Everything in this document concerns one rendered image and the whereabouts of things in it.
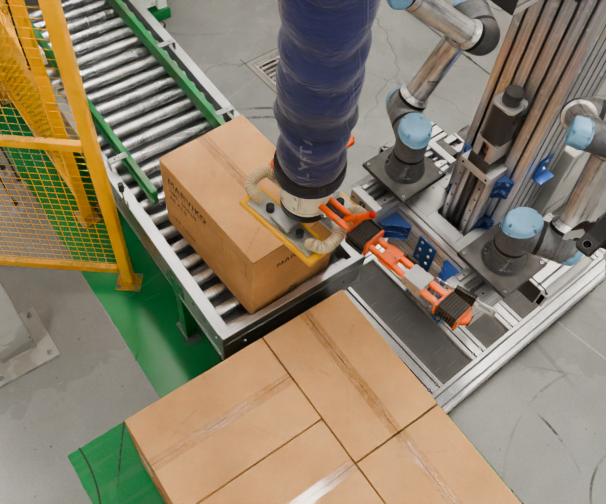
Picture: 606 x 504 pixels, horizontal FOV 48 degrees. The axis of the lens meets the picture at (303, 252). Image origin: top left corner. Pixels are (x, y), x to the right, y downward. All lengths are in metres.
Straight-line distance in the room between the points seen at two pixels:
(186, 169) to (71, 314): 1.14
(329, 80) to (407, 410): 1.38
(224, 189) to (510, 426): 1.71
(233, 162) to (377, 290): 1.00
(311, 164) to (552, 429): 1.93
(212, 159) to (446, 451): 1.39
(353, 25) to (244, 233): 1.06
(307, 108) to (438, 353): 1.66
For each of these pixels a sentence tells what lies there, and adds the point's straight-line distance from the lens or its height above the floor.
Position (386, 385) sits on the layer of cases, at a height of 0.54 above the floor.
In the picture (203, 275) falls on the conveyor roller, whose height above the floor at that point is 0.55.
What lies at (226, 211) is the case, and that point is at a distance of 2.51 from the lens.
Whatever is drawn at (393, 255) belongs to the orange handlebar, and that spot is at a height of 1.27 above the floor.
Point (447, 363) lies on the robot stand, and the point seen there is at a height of 0.21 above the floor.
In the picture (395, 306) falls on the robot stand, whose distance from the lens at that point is 3.21.
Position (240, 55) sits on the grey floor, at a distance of 4.54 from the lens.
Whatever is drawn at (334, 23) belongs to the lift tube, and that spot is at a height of 1.98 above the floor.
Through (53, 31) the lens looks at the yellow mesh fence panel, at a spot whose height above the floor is 1.54.
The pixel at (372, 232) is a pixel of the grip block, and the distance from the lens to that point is 2.09.
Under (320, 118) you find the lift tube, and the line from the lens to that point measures 1.79.
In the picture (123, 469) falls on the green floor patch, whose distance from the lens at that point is 3.12.
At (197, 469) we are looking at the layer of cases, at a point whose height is 0.54.
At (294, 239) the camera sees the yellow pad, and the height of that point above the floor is 1.15.
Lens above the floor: 2.96
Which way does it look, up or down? 56 degrees down
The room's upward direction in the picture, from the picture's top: 7 degrees clockwise
